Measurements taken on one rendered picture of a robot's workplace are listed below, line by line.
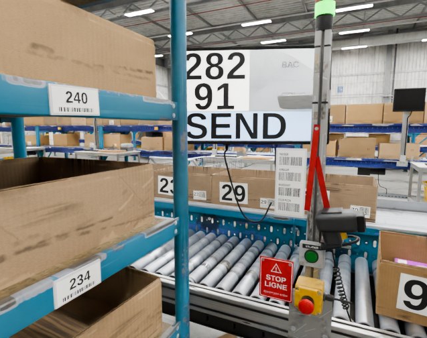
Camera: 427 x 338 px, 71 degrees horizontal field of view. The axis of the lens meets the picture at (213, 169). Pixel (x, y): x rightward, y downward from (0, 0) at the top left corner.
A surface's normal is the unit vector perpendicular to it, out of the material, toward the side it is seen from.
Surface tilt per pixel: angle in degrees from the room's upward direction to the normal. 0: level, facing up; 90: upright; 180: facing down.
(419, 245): 90
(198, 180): 90
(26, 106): 90
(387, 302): 90
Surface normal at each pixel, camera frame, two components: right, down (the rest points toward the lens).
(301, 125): -0.09, 0.07
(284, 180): -0.43, 0.12
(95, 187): 0.91, 0.06
